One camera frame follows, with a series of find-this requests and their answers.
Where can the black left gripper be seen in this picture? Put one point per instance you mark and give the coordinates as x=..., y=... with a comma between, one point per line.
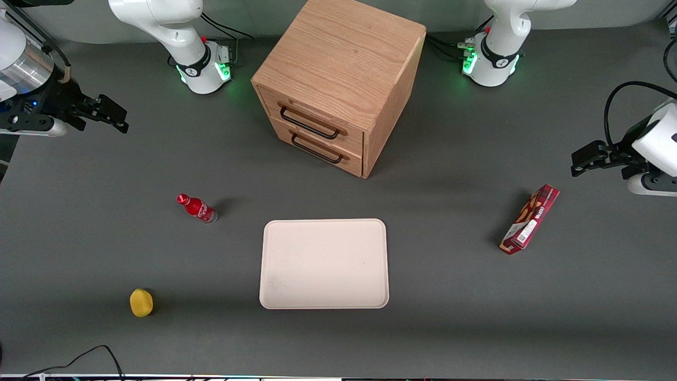
x=622, y=154

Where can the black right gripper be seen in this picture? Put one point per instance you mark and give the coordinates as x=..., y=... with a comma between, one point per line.
x=62, y=99

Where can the wooden drawer with long tray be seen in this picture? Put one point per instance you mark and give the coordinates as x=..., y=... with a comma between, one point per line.
x=355, y=142

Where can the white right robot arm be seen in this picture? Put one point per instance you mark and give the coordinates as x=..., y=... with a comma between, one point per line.
x=180, y=32

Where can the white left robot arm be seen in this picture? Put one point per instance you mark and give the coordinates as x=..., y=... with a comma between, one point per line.
x=502, y=32

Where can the wooden drawer front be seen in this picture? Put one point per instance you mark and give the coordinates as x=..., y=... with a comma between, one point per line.
x=357, y=164

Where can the wooden oak drawer cabinet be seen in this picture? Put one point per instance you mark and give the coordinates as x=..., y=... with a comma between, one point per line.
x=344, y=53

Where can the red snack box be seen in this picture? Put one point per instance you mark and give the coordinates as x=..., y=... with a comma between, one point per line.
x=529, y=219

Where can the small red soda bottle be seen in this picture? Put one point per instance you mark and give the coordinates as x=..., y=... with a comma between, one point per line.
x=198, y=209

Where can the yellow lemon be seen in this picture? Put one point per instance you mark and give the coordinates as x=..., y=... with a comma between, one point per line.
x=141, y=302

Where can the beige plastic tray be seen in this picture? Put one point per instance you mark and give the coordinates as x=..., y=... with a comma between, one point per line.
x=323, y=264

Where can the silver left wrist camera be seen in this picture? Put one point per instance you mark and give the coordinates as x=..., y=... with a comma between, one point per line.
x=653, y=185

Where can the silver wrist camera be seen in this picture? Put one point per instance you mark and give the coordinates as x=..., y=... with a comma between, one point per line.
x=37, y=127
x=653, y=185

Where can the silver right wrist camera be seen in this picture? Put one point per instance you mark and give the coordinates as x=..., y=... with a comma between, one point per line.
x=37, y=127

